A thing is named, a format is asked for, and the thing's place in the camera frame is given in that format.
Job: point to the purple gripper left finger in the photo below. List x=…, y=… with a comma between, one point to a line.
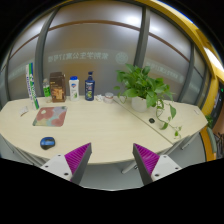
x=70, y=166

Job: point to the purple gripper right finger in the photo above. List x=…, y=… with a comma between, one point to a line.
x=152, y=166

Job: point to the floral pastel mouse pad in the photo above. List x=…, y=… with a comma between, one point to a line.
x=50, y=116

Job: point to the white plant pot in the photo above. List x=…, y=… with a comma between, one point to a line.
x=139, y=104

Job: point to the crumpled white paper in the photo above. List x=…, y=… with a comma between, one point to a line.
x=99, y=98

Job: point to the small white round jar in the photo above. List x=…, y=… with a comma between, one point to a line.
x=108, y=98

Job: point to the white shampoo bottle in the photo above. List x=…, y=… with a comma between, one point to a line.
x=74, y=88

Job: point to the small green drink bottle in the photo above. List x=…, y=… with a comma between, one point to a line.
x=46, y=89

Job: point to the dark blue pump bottle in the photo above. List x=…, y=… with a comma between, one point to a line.
x=89, y=87

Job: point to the green pothos plant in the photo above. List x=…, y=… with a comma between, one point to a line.
x=135, y=83

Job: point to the brown coffee box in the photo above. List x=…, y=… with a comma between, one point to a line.
x=57, y=87

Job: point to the black desk cable grommet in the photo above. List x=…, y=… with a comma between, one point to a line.
x=151, y=120

